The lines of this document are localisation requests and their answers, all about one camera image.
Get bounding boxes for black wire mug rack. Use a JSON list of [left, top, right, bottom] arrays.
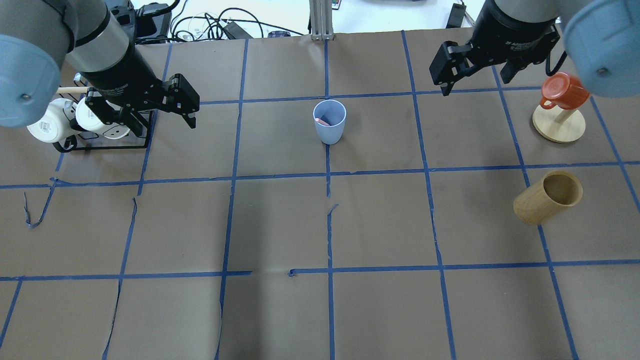
[[52, 72, 153, 153]]

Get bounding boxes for orange red mug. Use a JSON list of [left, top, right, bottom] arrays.
[[539, 71, 591, 110]]

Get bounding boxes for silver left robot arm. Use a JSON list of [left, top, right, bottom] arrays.
[[0, 0, 201, 135]]

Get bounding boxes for white ceramic mug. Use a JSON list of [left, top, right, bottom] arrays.
[[75, 97, 131, 140], [26, 98, 80, 144]]

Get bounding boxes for wooden mug tree stand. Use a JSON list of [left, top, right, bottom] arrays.
[[532, 105, 586, 144]]

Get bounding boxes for wooden rack handle rod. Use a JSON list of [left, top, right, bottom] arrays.
[[55, 86, 90, 94]]

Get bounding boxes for black power adapter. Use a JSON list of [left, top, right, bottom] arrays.
[[135, 2, 173, 44]]

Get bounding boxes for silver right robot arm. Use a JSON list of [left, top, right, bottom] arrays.
[[429, 0, 640, 98]]

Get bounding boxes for bamboo chopstick holder cup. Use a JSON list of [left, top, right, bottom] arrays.
[[513, 170, 584, 226]]

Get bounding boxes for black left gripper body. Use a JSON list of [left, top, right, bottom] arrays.
[[81, 45, 201, 119]]

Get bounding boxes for light blue plastic cup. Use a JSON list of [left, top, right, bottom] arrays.
[[311, 99, 348, 145]]

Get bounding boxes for pink chopstick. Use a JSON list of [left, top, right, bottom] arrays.
[[314, 118, 332, 127]]

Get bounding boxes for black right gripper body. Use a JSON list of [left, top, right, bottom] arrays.
[[429, 0, 560, 85]]

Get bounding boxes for aluminium frame post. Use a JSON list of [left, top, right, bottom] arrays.
[[308, 0, 335, 41]]

